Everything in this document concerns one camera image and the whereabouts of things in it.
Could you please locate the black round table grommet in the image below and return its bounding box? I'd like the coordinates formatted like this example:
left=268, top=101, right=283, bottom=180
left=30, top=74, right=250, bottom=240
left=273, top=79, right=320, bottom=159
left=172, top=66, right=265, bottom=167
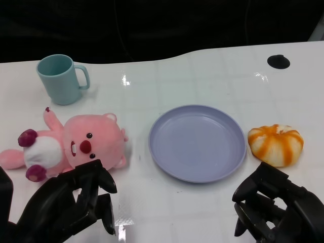
left=267, top=54, right=291, bottom=69

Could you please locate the teal plastic mug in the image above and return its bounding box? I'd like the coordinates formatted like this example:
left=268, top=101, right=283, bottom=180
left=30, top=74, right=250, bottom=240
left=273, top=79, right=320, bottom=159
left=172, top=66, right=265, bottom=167
left=35, top=54, right=91, bottom=106

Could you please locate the pink plush beaver doll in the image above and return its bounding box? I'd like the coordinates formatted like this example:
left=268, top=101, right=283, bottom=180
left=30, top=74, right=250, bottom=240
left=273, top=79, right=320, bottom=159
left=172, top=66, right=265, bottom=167
left=0, top=107, right=130, bottom=182

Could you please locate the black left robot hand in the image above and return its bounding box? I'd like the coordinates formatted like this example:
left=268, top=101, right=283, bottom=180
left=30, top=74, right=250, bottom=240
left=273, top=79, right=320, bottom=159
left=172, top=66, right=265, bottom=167
left=0, top=159, right=118, bottom=243

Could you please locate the orange white striped bun toy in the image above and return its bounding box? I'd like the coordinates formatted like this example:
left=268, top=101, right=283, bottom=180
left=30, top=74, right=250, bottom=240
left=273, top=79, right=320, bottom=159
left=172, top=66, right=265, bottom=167
left=247, top=124, right=304, bottom=168

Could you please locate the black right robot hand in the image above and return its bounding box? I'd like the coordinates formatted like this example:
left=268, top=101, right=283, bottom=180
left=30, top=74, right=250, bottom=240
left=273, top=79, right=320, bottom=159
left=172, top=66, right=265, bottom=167
left=232, top=161, right=324, bottom=243

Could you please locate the white panel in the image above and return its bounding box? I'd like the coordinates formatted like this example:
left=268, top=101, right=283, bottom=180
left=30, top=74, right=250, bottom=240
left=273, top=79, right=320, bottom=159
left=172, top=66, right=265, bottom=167
left=307, top=15, right=324, bottom=42

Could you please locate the lavender plastic plate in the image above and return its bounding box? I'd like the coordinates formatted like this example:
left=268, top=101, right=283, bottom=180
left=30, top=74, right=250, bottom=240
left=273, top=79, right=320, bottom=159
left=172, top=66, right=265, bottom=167
left=148, top=104, right=247, bottom=184

